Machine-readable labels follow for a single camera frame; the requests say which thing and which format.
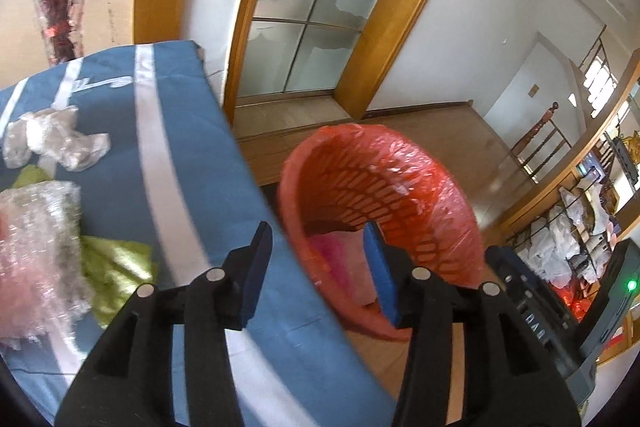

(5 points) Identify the green plastic bag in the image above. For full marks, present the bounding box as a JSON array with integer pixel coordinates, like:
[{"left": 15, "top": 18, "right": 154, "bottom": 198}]
[{"left": 9, "top": 165, "right": 156, "bottom": 326}]

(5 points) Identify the bubble wrap sheet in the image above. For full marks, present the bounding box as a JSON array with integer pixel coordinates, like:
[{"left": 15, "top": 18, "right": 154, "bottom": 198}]
[{"left": 1, "top": 181, "right": 92, "bottom": 350}]

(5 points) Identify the clear plastic bag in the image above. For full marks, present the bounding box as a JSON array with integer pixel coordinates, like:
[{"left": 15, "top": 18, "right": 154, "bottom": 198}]
[{"left": 2, "top": 105, "right": 111, "bottom": 172}]

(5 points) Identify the red lined trash basket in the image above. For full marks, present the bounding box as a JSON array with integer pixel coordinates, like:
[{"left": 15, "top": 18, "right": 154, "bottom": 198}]
[{"left": 278, "top": 124, "right": 485, "bottom": 341}]

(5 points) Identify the cluttered wooden shelf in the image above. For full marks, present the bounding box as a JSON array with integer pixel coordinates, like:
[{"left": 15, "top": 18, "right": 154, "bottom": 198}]
[{"left": 499, "top": 81, "right": 632, "bottom": 320}]

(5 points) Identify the wooden stair railing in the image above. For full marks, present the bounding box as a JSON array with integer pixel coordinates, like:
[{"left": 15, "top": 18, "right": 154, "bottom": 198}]
[{"left": 510, "top": 102, "right": 572, "bottom": 184}]

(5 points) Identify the blue white striped tablecloth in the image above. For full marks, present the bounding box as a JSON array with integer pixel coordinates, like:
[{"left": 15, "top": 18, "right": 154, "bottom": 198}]
[{"left": 1, "top": 41, "right": 395, "bottom": 426}]

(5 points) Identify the glass vase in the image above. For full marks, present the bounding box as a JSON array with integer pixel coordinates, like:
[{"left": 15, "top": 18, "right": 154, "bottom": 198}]
[{"left": 32, "top": 0, "right": 85, "bottom": 67}]

